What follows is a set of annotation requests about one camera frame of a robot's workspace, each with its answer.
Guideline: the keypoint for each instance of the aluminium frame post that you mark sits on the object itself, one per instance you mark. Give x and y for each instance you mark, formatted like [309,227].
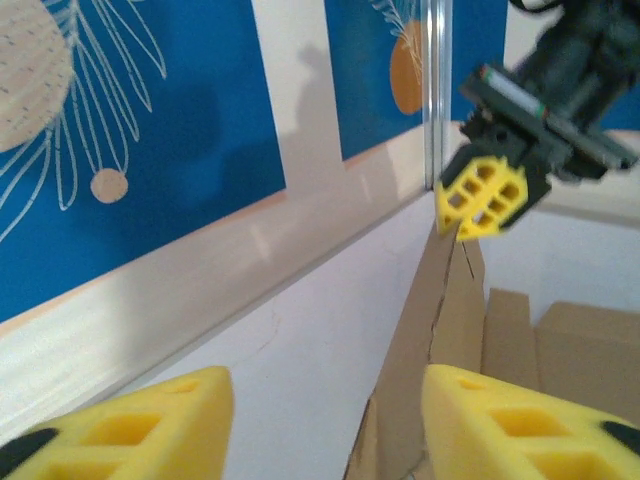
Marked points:
[436,90]

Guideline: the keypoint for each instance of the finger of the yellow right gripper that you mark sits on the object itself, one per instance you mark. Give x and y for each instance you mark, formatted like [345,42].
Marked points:
[492,192]
[480,234]

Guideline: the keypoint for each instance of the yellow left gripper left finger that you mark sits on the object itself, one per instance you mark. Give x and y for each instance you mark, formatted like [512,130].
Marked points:
[125,440]

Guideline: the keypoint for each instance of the brown cardboard box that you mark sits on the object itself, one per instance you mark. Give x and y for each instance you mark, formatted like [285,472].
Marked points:
[450,350]

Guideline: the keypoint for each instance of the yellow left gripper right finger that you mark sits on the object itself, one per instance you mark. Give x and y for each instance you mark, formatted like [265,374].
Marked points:
[525,440]

